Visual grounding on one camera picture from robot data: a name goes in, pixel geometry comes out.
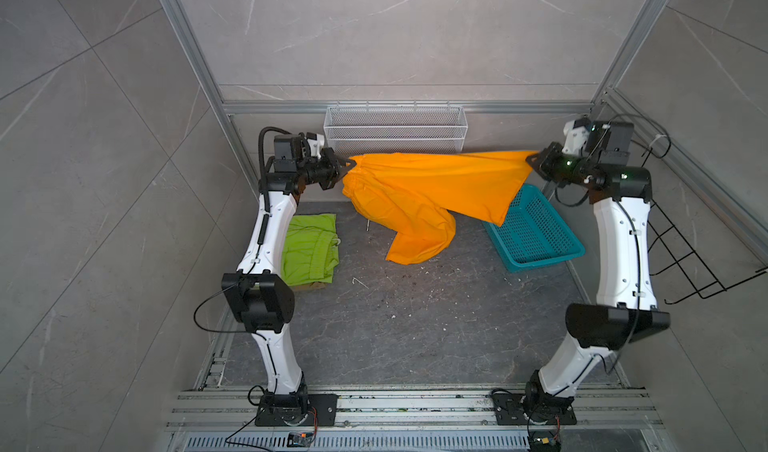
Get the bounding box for teal plastic basket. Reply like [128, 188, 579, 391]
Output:
[482, 184, 585, 273]

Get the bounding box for orange shorts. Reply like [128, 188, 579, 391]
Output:
[343, 151, 533, 265]

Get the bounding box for lime green shorts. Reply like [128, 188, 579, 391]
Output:
[281, 213, 341, 287]

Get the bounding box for khaki tan shorts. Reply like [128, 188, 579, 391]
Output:
[293, 282, 327, 292]

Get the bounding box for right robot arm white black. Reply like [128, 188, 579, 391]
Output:
[521, 143, 671, 424]

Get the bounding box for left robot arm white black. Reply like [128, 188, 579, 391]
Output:
[221, 147, 356, 424]

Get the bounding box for small green circuit board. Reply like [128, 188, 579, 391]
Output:
[286, 432, 316, 448]

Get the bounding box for yellow black connector right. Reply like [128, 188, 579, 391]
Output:
[528, 433, 562, 452]

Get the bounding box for white wire mesh basket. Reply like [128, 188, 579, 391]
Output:
[323, 105, 468, 156]

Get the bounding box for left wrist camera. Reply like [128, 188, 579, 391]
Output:
[274, 133, 326, 161]

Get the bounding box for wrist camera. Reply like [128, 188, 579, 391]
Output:
[562, 117, 635, 166]
[274, 133, 326, 161]

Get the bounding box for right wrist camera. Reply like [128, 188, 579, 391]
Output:
[562, 117, 635, 166]

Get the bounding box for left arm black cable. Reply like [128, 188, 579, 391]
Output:
[256, 126, 292, 213]

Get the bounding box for black wire hook rack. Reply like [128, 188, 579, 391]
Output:
[644, 145, 768, 306]

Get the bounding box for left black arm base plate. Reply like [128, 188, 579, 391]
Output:
[254, 394, 339, 427]

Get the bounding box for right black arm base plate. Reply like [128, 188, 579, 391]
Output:
[489, 389, 577, 426]

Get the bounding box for aluminium frame rail front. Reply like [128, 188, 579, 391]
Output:
[163, 385, 664, 431]

